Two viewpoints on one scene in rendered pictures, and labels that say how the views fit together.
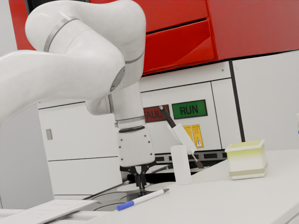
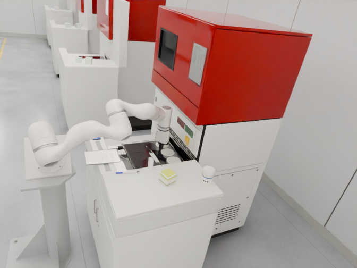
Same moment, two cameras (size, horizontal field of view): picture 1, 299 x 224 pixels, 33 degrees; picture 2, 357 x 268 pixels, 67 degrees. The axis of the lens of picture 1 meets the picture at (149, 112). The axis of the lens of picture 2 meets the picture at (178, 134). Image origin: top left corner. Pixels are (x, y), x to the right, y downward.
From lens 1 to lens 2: 103 cm
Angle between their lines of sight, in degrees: 33
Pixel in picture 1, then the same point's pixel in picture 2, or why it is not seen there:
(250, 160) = (164, 179)
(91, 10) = (128, 108)
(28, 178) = not seen: hidden behind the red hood
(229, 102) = (198, 140)
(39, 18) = (108, 107)
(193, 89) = (192, 125)
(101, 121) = not seen: hidden behind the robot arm
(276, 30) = (251, 111)
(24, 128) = not seen: hidden behind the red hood
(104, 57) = (118, 133)
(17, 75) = (84, 134)
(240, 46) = (216, 119)
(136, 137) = (162, 133)
